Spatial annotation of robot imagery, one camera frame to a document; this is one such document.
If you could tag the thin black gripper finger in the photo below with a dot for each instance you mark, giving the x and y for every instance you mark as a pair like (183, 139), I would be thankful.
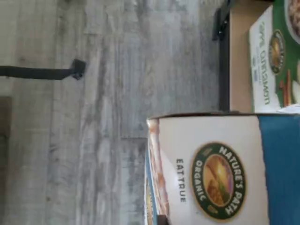
(163, 220)
(35, 71)

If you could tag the green apple cinnamon oatmeal box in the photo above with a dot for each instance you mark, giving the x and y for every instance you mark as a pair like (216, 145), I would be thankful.
(264, 70)

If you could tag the blue flax plus oatmeal box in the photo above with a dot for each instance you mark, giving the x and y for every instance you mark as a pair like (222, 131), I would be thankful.
(222, 168)

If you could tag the black metal shelf rack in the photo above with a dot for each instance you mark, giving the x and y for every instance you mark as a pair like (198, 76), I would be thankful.
(223, 70)

